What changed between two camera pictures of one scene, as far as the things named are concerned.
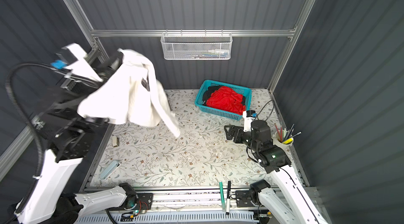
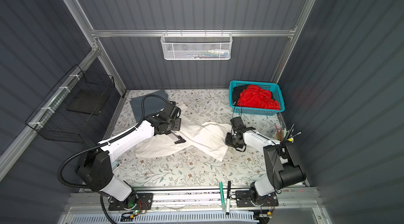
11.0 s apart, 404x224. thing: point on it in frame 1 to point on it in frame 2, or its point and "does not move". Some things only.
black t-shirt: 208,92 to 236,92
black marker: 228,200 does not move
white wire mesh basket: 196,46 does not move
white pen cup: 284,136 does not move
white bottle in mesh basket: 213,51 does not move
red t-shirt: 226,98 to 255,96
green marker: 222,195 does not move
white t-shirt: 130,93 to 210,138
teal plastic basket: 224,99 to 249,111
